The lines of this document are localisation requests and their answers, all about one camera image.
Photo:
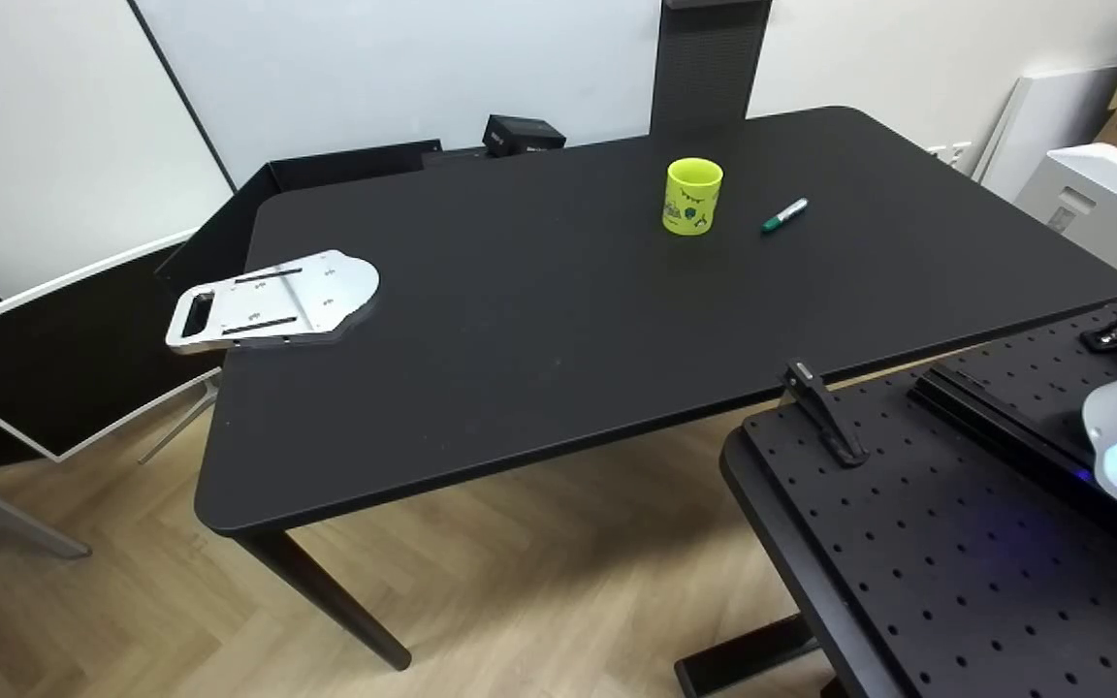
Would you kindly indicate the green marker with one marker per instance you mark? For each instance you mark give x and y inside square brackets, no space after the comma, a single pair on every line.
[785,213]

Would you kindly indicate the yellow-green cup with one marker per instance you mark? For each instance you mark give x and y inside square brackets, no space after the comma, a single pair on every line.
[693,195]

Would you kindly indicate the black table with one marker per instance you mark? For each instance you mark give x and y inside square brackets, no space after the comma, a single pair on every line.
[536,305]

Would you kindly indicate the small black box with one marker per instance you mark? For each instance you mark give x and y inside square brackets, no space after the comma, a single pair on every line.
[521,132]

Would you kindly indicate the black clamp on cart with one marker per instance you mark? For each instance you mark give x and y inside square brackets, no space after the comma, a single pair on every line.
[821,413]

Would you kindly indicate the black vertical pillar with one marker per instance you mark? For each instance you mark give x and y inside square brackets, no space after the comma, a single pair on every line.
[706,64]

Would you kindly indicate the whiteboard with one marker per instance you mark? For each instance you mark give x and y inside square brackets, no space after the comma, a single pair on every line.
[278,80]

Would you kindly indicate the black perforated breadboard cart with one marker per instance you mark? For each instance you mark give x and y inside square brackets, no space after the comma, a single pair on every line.
[968,554]

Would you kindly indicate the white leaning board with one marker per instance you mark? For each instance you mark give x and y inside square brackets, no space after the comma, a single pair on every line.
[1046,111]

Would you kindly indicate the white box device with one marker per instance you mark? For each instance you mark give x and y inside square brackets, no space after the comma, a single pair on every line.
[1077,195]

